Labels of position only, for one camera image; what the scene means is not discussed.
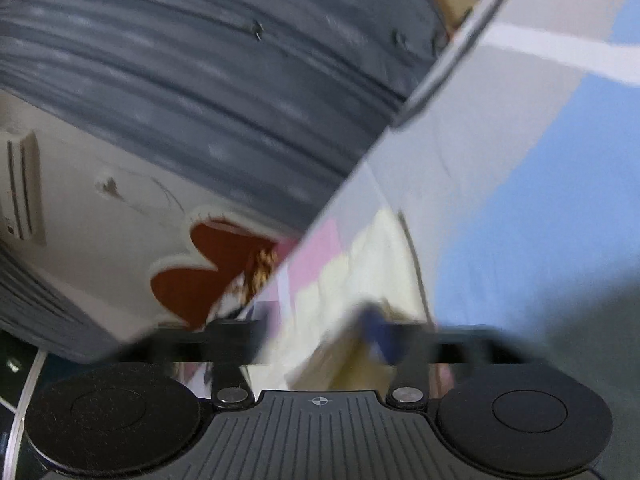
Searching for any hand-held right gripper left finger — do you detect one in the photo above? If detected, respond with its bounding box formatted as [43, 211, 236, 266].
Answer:
[106, 319, 272, 409]

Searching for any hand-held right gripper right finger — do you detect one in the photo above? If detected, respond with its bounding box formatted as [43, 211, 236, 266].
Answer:
[359, 304, 532, 409]

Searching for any cream knit sweater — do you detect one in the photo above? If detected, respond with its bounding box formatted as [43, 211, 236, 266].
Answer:
[240, 209, 437, 392]

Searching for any narrow blue curtain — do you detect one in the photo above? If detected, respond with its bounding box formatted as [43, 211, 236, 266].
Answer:
[0, 246, 147, 367]

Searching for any patterned bedsheet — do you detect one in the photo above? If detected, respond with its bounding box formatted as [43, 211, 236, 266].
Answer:
[95, 0, 640, 392]

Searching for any wide blue curtain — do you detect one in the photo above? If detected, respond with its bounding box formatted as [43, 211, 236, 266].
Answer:
[0, 0, 453, 235]

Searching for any white air conditioner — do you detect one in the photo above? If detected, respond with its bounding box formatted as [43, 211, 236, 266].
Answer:
[4, 129, 47, 247]

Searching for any red headboard with white frame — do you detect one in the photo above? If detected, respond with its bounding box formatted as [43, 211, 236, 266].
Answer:
[149, 205, 302, 332]

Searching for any white cable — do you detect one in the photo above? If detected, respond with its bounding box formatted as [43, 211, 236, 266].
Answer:
[7, 349, 52, 466]

